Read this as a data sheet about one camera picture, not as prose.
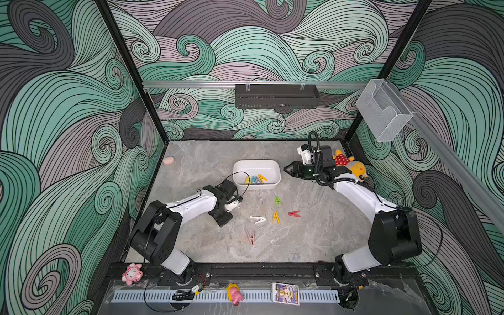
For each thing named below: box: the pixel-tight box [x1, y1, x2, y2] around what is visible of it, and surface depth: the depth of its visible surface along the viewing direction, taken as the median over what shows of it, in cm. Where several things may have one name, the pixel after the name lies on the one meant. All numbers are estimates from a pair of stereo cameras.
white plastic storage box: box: [232, 158, 282, 190], surface depth 104 cm
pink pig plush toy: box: [121, 263, 144, 287], surface depth 73 cm
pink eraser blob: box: [162, 156, 175, 165], surface depth 112 cm
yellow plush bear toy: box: [332, 148, 370, 184], surface depth 105 cm
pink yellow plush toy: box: [225, 283, 245, 307], surface depth 69 cm
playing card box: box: [271, 282, 300, 307], surface depth 70 cm
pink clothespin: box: [244, 227, 255, 245], surface depth 83 cm
